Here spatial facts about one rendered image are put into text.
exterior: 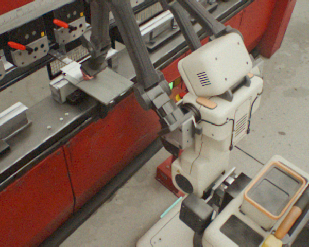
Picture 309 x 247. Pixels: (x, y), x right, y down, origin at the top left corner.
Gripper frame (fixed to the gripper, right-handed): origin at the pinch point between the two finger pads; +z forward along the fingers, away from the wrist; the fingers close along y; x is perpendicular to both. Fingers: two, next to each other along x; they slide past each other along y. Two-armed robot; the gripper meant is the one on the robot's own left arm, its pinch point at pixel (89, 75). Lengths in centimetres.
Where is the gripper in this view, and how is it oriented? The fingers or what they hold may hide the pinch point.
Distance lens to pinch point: 161.7
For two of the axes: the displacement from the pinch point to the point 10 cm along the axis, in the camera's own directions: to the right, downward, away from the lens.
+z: -3.9, 3.9, 8.3
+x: 6.7, 7.4, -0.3
